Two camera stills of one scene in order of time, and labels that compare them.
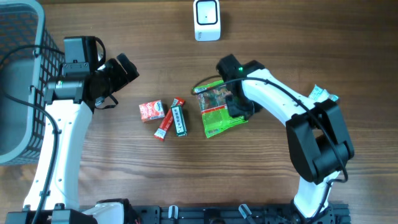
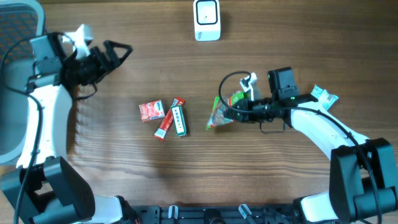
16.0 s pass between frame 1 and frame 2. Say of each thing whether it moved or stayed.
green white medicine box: stayed
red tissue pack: stayed
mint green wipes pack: stayed
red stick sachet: stayed
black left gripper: moved
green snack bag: moved
